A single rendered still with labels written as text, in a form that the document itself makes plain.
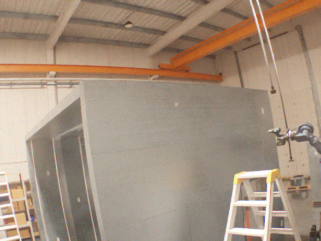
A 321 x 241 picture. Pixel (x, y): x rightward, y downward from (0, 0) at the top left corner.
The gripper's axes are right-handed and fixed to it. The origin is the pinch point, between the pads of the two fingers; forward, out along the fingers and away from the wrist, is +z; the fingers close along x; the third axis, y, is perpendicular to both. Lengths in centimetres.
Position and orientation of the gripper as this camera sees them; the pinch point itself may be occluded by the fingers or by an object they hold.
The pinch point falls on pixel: (279, 136)
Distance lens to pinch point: 329.6
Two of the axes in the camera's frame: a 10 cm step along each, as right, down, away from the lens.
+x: 6.0, -5.4, 5.8
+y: 5.1, 8.3, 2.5
